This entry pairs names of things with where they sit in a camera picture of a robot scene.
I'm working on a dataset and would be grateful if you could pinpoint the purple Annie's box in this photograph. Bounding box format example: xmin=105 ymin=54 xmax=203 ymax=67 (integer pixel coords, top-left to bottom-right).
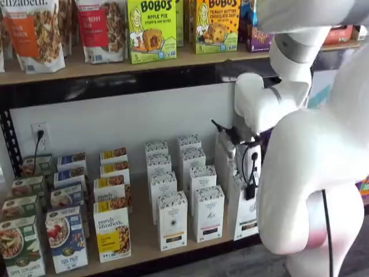
xmin=355 ymin=175 xmax=369 ymax=204

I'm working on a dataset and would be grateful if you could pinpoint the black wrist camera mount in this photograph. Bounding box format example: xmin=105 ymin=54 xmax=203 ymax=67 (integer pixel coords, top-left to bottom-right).
xmin=211 ymin=119 xmax=240 ymax=145

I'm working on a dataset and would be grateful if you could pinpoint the green oatmeal box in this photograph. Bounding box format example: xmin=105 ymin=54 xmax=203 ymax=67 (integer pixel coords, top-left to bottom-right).
xmin=0 ymin=215 xmax=47 ymax=277
xmin=0 ymin=195 xmax=39 ymax=222
xmin=10 ymin=175 xmax=46 ymax=199
xmin=22 ymin=154 xmax=55 ymax=177

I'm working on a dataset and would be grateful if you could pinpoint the blue Z Bar box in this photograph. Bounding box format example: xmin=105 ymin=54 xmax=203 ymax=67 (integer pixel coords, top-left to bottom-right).
xmin=238 ymin=0 xmax=274 ymax=54

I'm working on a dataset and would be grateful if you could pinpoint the black metal shelf rack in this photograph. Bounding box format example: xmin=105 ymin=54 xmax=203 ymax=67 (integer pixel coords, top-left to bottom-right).
xmin=310 ymin=47 xmax=364 ymax=72
xmin=0 ymin=59 xmax=283 ymax=277

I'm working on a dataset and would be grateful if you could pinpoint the yellow Bobo's peanut butter box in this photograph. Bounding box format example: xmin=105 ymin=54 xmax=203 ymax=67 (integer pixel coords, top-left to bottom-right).
xmin=195 ymin=0 xmax=241 ymax=55

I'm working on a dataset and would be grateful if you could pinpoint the green Bobo's apple pie box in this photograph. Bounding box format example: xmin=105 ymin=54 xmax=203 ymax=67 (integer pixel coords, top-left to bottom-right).
xmin=126 ymin=0 xmax=178 ymax=65
xmin=175 ymin=0 xmax=185 ymax=48

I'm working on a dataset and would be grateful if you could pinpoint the white wall outlet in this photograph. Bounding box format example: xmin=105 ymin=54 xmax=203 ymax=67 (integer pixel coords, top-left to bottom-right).
xmin=31 ymin=122 xmax=50 ymax=151

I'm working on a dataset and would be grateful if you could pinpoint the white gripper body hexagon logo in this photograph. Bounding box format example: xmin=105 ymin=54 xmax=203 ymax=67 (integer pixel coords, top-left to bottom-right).
xmin=236 ymin=141 xmax=263 ymax=178

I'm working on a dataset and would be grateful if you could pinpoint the blue oatmeal box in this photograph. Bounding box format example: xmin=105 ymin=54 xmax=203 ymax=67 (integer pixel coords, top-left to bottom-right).
xmin=57 ymin=152 xmax=87 ymax=173
xmin=50 ymin=184 xmax=86 ymax=210
xmin=54 ymin=169 xmax=87 ymax=190
xmin=45 ymin=205 xmax=89 ymax=274

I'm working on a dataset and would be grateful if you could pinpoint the white box orange strip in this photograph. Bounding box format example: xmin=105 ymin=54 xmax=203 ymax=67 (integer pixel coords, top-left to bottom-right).
xmin=156 ymin=192 xmax=189 ymax=252
xmin=149 ymin=171 xmax=178 ymax=224
xmin=144 ymin=140 xmax=170 ymax=158
xmin=146 ymin=154 xmax=172 ymax=179

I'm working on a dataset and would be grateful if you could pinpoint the orange cereal box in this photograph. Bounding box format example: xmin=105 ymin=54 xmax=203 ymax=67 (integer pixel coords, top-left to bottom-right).
xmin=323 ymin=24 xmax=355 ymax=46

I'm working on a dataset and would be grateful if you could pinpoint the granola bag orange label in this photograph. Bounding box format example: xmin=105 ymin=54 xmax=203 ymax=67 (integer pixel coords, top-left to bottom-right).
xmin=1 ymin=0 xmax=66 ymax=73

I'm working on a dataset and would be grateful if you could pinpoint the granola bag red label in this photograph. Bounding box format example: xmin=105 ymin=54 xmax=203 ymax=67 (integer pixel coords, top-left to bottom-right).
xmin=76 ymin=0 xmax=128 ymax=63

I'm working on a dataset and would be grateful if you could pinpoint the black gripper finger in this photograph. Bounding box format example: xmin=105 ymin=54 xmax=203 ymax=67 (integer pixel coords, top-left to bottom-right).
xmin=244 ymin=172 xmax=258 ymax=201

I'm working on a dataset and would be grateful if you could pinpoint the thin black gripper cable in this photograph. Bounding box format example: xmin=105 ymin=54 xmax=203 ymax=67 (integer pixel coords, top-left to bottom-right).
xmin=240 ymin=143 xmax=253 ymax=188

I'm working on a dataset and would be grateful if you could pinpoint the long black robot cable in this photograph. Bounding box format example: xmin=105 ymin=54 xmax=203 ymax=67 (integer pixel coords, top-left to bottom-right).
xmin=321 ymin=189 xmax=333 ymax=277

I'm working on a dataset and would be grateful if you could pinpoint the black power cord with plug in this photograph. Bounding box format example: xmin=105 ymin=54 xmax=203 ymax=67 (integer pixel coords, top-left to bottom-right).
xmin=33 ymin=129 xmax=46 ymax=175

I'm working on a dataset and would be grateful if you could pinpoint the purely elizabeth yellow box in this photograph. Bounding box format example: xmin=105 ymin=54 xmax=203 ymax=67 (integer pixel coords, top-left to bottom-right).
xmin=92 ymin=176 xmax=132 ymax=207
xmin=99 ymin=147 xmax=129 ymax=165
xmin=99 ymin=162 xmax=131 ymax=179
xmin=92 ymin=201 xmax=133 ymax=264

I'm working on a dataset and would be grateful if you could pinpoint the purely elizabeth granola bag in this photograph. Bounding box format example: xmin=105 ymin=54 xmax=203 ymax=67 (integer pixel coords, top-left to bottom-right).
xmin=57 ymin=0 xmax=79 ymax=58
xmin=0 ymin=0 xmax=7 ymax=73

